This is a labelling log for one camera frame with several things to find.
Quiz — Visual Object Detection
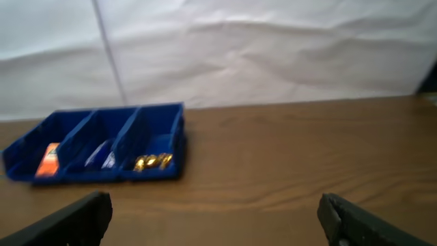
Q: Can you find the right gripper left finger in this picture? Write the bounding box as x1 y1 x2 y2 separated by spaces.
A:
0 190 113 246

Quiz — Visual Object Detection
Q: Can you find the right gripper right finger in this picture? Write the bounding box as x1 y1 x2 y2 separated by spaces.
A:
316 193 437 246

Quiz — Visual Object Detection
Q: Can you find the orange candy box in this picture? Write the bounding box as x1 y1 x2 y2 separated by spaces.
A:
34 142 61 178

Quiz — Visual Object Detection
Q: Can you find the blue tray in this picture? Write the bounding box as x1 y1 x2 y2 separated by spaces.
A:
1 102 188 185

